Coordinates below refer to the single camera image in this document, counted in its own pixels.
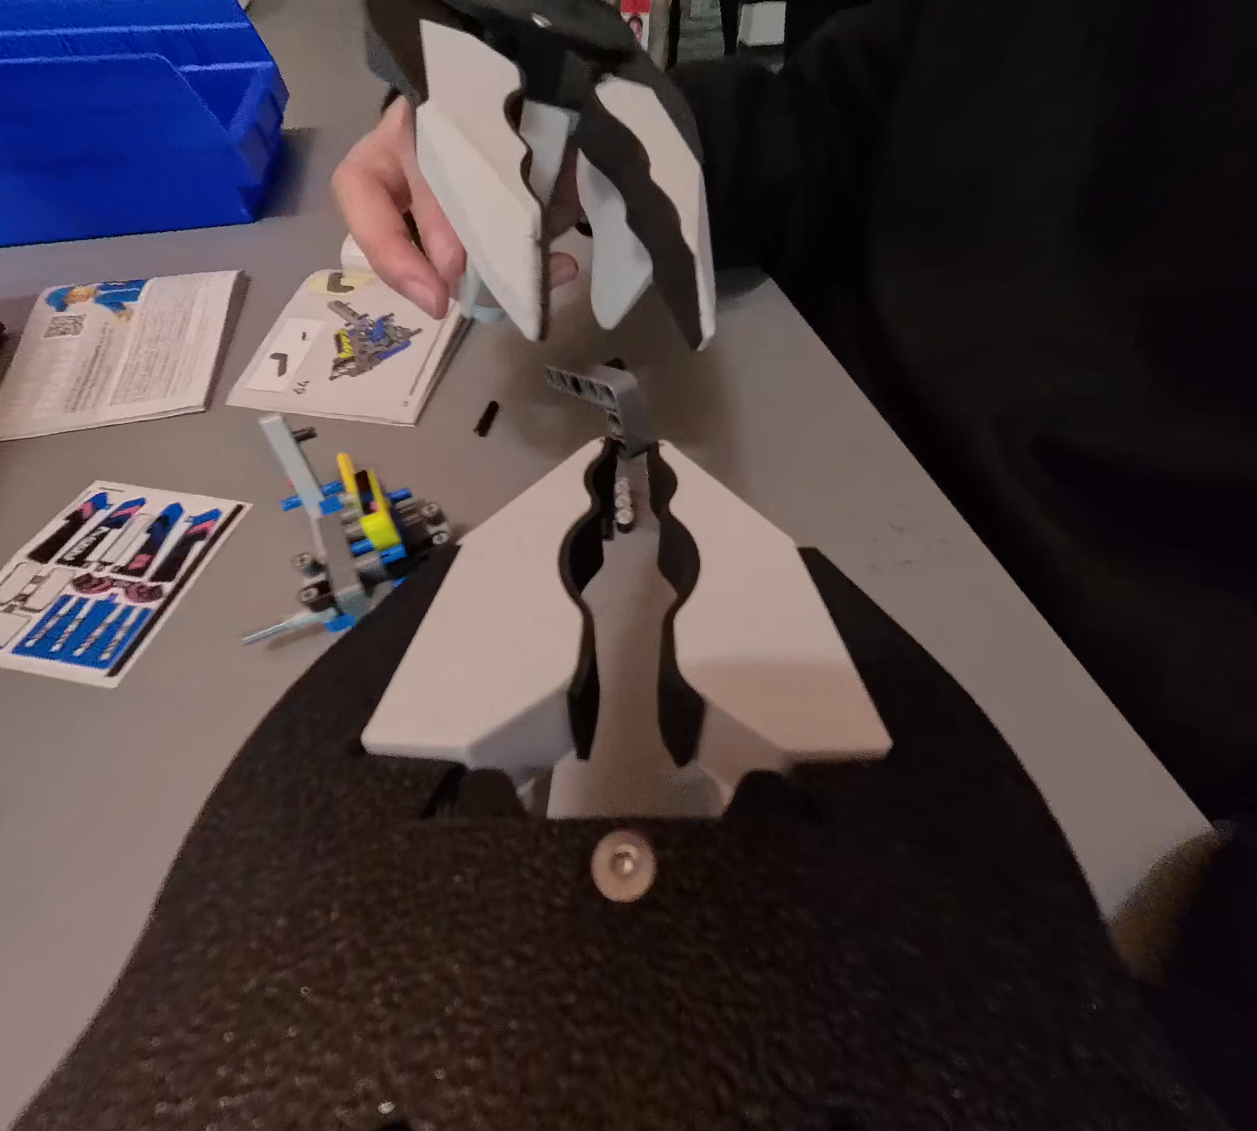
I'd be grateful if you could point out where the closed printed leaflet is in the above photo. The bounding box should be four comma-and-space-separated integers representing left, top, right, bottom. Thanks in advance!
0, 269, 248, 444

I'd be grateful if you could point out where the grey angled lego beam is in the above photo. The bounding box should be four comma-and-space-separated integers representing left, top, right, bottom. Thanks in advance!
543, 360, 657, 535

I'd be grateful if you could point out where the blue plastic bin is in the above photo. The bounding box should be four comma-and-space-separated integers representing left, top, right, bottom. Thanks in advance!
0, 0, 290, 150
0, 53, 287, 249

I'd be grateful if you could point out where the person's dark clothed body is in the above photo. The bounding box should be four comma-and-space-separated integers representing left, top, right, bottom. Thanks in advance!
677, 0, 1257, 1131

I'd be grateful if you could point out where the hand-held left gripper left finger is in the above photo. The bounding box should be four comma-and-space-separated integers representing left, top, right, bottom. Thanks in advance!
358, 437, 619, 816

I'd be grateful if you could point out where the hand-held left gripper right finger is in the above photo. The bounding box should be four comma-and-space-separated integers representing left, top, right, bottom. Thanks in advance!
646, 439, 895, 811

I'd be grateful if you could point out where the lego sticker sheet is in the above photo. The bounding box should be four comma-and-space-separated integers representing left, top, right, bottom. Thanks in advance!
0, 481, 252, 688

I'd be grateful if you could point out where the person's right hand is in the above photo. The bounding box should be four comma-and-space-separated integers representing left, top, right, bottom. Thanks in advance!
330, 95, 580, 322

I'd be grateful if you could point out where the open lego instruction booklet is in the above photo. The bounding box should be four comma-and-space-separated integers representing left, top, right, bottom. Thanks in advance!
225, 269, 472, 427

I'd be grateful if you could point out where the partly built lego model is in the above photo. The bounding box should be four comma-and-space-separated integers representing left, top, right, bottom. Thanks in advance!
240, 414, 454, 646

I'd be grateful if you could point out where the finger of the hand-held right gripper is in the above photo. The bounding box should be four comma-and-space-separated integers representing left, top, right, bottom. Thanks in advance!
572, 65, 719, 353
414, 19, 575, 344

